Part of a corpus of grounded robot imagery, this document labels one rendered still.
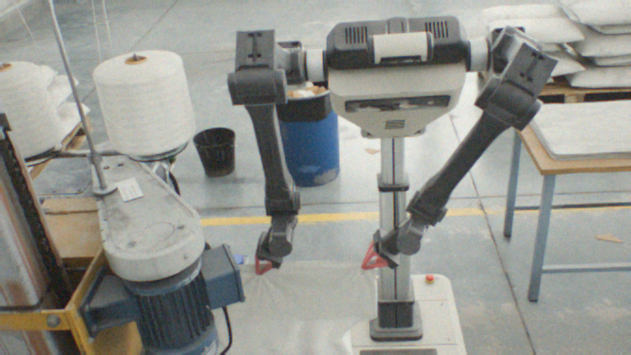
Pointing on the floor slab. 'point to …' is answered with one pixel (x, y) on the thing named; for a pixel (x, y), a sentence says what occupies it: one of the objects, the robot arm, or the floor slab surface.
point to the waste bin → (310, 138)
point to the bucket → (216, 150)
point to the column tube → (25, 270)
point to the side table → (547, 167)
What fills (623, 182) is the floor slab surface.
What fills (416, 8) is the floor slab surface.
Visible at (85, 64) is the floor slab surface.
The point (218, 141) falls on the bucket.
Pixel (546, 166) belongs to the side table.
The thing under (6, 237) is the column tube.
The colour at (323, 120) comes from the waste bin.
